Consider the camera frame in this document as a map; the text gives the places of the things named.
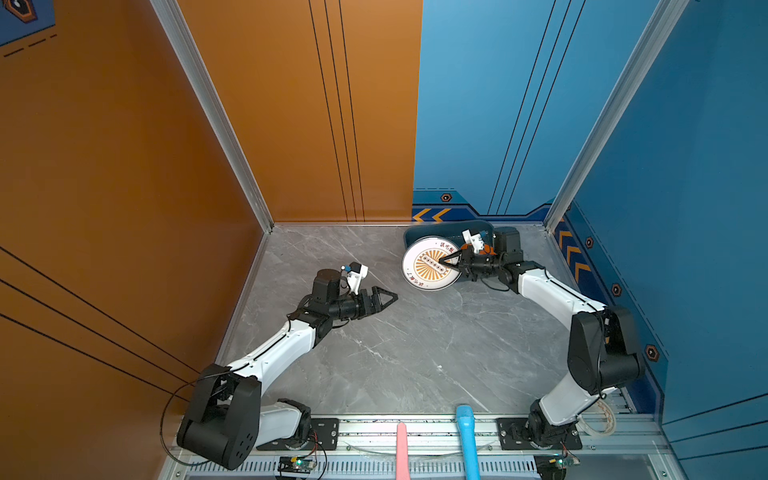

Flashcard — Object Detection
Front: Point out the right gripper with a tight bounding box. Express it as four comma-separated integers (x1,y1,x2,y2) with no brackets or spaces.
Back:
438,247,504,283

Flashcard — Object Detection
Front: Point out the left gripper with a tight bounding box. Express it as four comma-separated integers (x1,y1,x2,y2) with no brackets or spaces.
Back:
328,288,397,323

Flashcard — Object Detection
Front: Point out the large orange sunburst plate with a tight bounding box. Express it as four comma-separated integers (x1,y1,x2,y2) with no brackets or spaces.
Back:
402,237,460,291

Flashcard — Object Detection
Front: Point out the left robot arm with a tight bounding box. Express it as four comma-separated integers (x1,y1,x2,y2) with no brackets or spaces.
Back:
176,263,398,470

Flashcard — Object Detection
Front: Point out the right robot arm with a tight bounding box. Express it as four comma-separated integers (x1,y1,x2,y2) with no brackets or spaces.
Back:
439,229,645,449

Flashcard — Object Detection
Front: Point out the teal plastic bin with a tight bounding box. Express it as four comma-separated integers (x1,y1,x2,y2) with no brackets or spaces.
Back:
403,219,522,252

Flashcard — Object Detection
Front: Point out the left circuit board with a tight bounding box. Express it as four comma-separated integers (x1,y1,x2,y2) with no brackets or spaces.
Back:
276,456,320,479

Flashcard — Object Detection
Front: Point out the circuit board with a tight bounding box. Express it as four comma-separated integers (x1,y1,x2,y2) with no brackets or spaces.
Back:
276,456,320,479
534,456,581,480

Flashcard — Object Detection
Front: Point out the right circuit board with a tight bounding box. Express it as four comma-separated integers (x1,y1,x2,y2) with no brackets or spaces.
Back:
534,456,581,480

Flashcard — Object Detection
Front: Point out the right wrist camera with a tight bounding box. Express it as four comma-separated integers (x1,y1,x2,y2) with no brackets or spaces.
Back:
462,229,485,254

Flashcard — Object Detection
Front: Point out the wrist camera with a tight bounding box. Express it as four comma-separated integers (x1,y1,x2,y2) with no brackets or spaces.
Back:
462,229,485,254
341,262,368,295

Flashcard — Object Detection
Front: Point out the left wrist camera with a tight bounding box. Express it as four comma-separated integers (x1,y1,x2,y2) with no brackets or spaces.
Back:
341,262,368,295

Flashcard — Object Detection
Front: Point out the blue handle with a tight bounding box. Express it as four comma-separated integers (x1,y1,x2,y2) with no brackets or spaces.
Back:
455,404,481,480

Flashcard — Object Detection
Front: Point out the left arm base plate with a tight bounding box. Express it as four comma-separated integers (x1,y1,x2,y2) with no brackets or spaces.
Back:
257,417,339,452

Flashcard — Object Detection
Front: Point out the pink handle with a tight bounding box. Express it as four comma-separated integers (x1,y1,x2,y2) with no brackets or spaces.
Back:
395,422,411,480

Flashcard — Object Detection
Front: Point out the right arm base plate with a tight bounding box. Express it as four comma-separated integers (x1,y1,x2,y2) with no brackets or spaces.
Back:
496,417,583,451

